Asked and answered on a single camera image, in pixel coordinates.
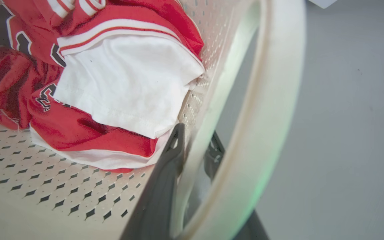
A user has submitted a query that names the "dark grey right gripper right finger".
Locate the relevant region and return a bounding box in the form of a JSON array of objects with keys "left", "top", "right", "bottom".
[{"left": 203, "top": 131, "right": 270, "bottom": 240}]

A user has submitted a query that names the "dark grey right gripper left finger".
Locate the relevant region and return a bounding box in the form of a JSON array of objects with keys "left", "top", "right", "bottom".
[{"left": 119, "top": 123, "right": 186, "bottom": 240}]

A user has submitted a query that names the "white perforated plastic laundry basket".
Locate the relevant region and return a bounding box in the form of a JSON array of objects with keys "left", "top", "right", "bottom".
[{"left": 0, "top": 0, "right": 307, "bottom": 240}]

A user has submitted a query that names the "red and white sports jersey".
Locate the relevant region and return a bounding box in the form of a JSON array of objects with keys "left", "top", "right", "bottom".
[{"left": 0, "top": 0, "right": 206, "bottom": 174}]

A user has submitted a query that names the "white object corner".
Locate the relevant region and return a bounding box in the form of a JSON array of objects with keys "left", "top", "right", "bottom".
[{"left": 307, "top": 0, "right": 338, "bottom": 9}]

